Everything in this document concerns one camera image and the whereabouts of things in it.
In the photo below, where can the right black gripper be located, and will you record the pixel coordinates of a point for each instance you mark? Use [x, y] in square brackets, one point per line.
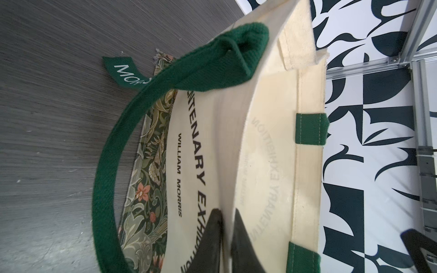
[415, 242]

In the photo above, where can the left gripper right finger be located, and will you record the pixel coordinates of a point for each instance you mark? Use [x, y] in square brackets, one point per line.
[244, 258]

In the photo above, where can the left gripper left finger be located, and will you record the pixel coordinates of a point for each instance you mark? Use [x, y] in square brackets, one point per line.
[207, 258]

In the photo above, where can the cream canvas tote bag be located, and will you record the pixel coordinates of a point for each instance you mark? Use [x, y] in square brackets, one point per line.
[238, 123]

